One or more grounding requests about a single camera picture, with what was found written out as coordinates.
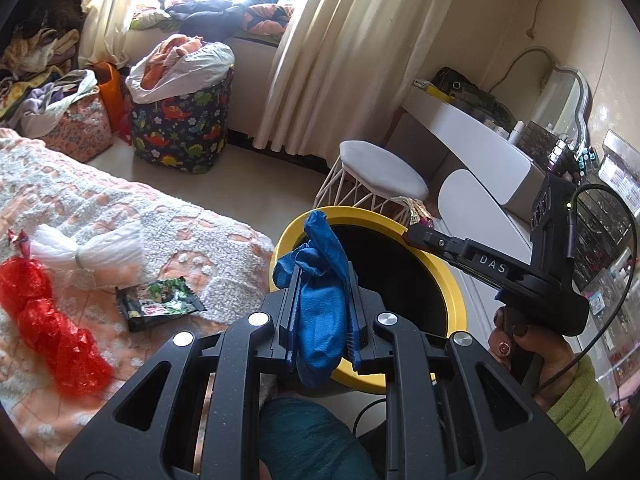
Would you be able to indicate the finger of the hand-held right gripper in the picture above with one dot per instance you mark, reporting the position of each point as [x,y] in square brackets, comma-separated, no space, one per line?
[435,242]

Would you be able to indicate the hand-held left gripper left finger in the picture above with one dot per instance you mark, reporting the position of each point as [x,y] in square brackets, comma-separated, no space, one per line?
[290,330]

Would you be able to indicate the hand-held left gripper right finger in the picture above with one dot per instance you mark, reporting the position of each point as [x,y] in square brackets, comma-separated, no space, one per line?
[354,330]

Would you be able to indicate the blue cloth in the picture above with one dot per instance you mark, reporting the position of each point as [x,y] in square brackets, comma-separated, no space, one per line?
[320,310]

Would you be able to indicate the shiny foil snack wrapper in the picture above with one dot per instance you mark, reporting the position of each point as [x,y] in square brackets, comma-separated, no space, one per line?
[415,212]

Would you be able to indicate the yellow rimmed black trash bin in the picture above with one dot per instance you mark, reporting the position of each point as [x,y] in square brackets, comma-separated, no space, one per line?
[395,270]

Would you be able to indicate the person's right forearm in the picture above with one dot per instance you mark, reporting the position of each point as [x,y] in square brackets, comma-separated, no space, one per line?
[580,410]

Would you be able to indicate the person's right hand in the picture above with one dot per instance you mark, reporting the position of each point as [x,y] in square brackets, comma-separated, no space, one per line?
[545,360]

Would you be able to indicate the person's teal trouser leg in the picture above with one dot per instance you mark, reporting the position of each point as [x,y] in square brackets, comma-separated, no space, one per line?
[310,440]

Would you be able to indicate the white dressing desk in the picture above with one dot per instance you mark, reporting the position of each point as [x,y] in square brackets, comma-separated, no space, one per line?
[475,130]

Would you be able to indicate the desk cosmetics clutter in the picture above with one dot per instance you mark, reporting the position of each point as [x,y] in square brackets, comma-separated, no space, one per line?
[555,147]

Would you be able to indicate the dark snack packet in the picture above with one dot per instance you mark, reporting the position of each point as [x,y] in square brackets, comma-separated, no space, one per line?
[160,302]

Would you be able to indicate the peach white printed blanket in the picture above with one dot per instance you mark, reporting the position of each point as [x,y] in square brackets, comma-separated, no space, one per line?
[190,230]

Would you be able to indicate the dark bag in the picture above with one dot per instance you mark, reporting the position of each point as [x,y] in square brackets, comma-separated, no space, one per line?
[460,85]

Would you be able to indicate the silver framed mirror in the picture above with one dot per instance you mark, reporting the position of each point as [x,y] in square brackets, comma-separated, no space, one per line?
[560,100]

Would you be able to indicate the wide cream curtain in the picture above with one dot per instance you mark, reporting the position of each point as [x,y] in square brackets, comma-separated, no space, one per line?
[360,50]

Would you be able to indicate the dinosaur print laundry basket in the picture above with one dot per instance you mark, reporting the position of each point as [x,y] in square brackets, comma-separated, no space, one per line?
[185,130]

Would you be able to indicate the red plastic bag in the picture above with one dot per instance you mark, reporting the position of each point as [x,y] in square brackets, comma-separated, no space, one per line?
[50,330]

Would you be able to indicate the white plastic bag of clothes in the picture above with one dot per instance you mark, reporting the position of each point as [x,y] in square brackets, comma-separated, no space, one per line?
[200,67]

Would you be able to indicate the pink floral bag with clothes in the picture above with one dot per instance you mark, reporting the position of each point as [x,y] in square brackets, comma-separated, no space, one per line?
[75,127]

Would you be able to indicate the orange bag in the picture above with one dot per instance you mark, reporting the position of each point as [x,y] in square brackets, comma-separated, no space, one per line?
[110,95]

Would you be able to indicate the clothes heap on windowsill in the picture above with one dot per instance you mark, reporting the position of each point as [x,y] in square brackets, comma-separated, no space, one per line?
[210,15]

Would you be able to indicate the narrow cream curtain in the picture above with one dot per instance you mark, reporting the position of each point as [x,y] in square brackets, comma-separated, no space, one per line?
[115,5]

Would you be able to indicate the pile of clothes on bed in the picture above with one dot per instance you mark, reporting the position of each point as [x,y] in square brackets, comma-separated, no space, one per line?
[35,40]

